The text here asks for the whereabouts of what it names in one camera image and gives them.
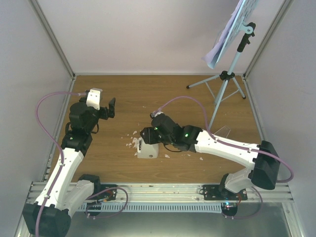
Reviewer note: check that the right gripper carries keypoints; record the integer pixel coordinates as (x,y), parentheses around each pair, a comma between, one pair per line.
(149,138)

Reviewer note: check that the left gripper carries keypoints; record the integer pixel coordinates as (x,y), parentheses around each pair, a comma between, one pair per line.
(105,115)

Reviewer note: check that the white metronome body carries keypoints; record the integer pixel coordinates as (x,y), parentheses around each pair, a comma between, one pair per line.
(147,151)

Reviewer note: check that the clear plastic metronome cover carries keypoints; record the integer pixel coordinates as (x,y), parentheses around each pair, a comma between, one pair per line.
(223,132)

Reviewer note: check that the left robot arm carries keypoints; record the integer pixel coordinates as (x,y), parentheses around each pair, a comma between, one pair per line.
(50,215)

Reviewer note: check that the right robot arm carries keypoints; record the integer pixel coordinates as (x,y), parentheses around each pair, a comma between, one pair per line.
(260,162)

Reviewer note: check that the white debris pile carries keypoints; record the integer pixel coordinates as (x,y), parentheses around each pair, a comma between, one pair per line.
(133,139)

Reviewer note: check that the sheet music paper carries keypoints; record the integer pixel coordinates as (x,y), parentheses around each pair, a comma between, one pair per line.
(214,55)

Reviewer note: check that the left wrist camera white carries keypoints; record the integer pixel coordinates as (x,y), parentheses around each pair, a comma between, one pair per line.
(94,97)

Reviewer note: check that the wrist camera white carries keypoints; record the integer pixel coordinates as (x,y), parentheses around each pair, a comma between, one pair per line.
(155,114)
(94,97)

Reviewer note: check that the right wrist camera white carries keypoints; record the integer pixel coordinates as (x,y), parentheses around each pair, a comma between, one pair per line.
(155,114)

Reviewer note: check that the aluminium front rail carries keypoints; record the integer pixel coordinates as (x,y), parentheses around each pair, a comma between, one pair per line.
(187,193)

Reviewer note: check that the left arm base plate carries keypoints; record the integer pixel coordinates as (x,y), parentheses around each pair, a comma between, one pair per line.
(107,195)

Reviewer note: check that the slotted cable duct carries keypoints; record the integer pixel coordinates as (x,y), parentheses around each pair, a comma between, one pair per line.
(158,207)

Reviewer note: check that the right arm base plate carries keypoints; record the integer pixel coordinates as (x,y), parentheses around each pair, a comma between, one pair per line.
(216,192)

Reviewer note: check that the left aluminium frame post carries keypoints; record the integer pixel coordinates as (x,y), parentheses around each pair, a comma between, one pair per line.
(52,37)

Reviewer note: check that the aluminium frame post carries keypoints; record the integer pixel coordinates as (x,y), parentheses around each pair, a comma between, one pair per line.
(52,37)
(282,11)

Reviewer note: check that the right aluminium frame post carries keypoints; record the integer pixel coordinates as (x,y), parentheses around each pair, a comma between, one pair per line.
(282,11)

